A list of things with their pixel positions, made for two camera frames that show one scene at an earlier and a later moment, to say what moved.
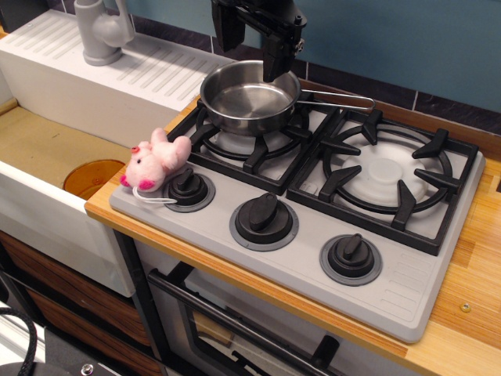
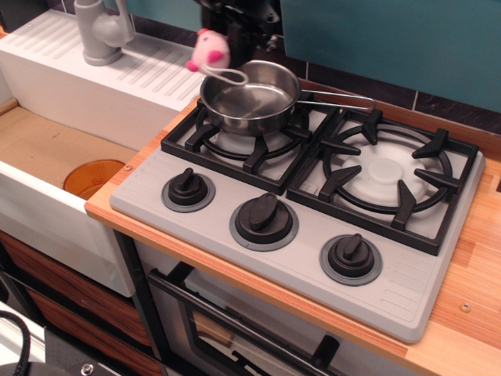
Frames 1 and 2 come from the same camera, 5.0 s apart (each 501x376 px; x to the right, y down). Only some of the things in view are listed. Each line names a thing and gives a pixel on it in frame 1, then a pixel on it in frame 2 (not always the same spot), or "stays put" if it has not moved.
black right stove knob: (352, 260) stays put
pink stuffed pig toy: (150, 160) -> (211, 52)
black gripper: (284, 16) -> (251, 27)
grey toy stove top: (356, 217) stays put
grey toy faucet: (103, 35) stays put
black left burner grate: (272, 161) stays put
